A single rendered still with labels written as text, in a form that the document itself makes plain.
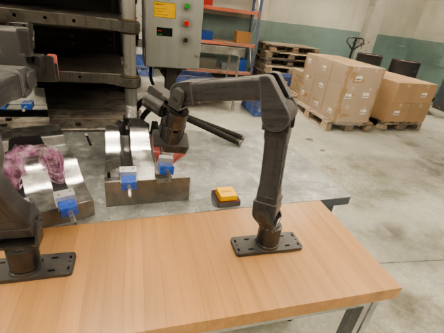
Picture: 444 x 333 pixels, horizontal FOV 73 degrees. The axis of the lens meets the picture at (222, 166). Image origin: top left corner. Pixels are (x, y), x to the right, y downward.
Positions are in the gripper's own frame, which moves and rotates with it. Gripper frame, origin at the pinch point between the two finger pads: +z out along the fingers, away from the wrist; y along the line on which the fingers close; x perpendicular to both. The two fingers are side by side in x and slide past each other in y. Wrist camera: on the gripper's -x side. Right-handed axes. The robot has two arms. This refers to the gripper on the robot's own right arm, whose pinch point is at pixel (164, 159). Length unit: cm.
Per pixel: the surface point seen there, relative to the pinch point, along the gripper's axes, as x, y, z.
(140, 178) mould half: 3.3, 6.8, 5.9
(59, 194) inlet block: 9.0, 28.5, 7.6
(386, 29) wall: -596, -629, 83
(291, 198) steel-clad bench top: 8.8, -46.5, 6.4
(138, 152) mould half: -15.0, 6.1, 13.1
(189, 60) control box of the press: -87, -23, 11
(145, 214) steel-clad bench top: 12.4, 4.7, 11.9
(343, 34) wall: -599, -518, 122
